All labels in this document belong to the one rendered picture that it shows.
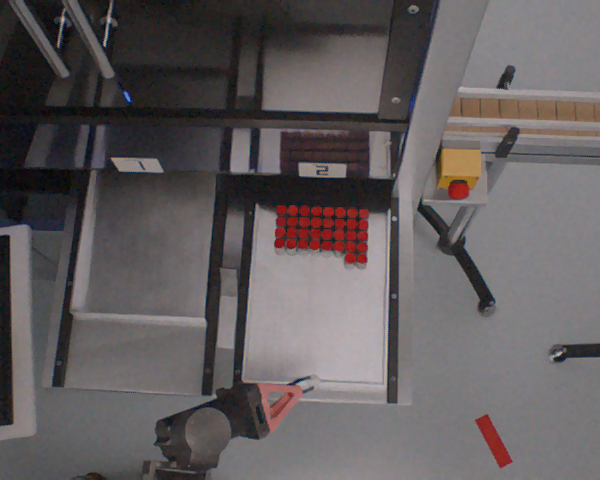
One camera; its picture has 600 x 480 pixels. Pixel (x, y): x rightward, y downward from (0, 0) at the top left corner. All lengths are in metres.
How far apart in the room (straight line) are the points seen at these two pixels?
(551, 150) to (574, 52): 1.30
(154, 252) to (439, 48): 0.73
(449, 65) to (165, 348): 0.75
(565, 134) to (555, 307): 0.97
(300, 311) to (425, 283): 1.00
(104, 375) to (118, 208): 0.34
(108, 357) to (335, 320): 0.44
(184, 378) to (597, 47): 1.99
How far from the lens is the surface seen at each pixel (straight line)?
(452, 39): 0.94
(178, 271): 1.41
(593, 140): 1.52
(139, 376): 1.39
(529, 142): 1.48
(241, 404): 0.95
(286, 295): 1.37
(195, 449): 0.85
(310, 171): 1.31
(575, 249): 2.46
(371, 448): 2.22
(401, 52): 0.97
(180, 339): 1.38
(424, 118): 1.12
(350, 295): 1.37
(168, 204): 1.46
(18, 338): 1.56
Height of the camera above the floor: 2.22
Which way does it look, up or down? 72 degrees down
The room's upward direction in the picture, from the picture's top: 6 degrees counter-clockwise
